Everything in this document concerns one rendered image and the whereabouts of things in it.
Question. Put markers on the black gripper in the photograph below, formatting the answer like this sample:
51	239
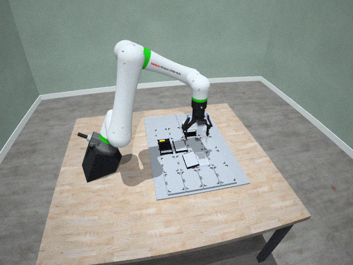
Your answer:
195	114

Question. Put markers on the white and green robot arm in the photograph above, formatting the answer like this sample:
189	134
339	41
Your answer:
132	58

